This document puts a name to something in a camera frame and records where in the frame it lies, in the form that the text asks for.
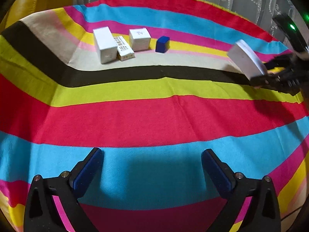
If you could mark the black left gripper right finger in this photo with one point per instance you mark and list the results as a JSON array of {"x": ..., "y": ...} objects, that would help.
[{"x": 263, "y": 213}]

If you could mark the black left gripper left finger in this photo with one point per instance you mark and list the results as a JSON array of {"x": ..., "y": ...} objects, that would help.
[{"x": 41, "y": 212}]

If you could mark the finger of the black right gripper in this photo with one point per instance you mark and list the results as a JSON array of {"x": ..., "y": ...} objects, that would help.
[
  {"x": 281, "y": 61},
  {"x": 274, "y": 80}
]

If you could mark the large white box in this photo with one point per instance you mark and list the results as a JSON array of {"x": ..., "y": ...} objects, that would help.
[{"x": 246, "y": 60}]

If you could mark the dark blue small box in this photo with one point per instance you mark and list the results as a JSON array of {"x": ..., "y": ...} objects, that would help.
[{"x": 162, "y": 44}]

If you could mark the tall white box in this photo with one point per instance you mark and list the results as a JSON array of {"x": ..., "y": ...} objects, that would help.
[{"x": 105, "y": 45}]

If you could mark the colourful striped cloth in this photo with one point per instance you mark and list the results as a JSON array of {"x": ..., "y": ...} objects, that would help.
[{"x": 152, "y": 116}]

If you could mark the small white cube box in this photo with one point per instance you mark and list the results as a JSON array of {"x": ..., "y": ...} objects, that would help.
[{"x": 139, "y": 39}]

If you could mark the white yellow slim box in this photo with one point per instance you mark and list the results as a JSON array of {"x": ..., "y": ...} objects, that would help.
[{"x": 125, "y": 52}]

